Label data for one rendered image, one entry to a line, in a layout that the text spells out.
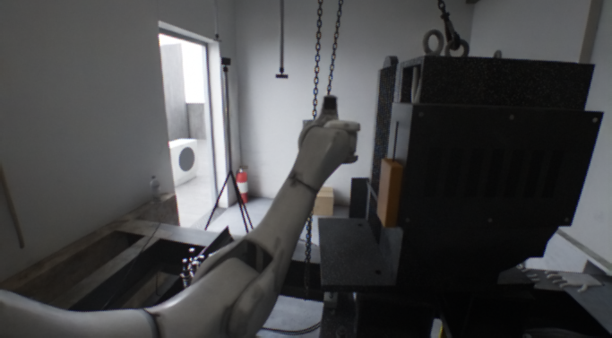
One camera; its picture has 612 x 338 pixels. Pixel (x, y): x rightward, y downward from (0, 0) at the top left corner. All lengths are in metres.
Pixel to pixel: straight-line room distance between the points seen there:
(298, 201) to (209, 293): 0.17
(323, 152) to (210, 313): 0.26
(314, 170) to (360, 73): 2.72
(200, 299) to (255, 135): 3.09
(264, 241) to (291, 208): 0.06
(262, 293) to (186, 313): 0.09
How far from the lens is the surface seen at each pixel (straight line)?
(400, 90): 0.84
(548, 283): 1.69
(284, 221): 0.38
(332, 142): 0.40
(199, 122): 8.17
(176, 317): 0.32
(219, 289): 0.35
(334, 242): 1.07
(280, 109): 3.20
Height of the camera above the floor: 1.51
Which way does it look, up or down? 13 degrees down
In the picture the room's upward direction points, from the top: 1 degrees clockwise
